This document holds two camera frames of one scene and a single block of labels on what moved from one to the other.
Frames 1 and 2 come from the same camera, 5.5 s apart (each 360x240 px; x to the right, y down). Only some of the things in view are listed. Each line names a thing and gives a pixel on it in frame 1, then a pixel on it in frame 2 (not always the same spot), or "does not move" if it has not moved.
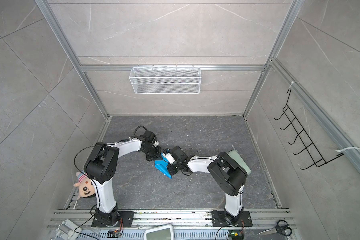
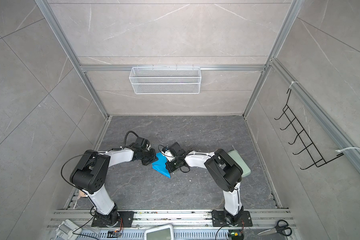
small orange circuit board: x=114 y=233 does not move
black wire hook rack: x=309 y=146 does not move
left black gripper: x=158 y=156 -> x=154 y=158
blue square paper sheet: x=161 y=166 does not move
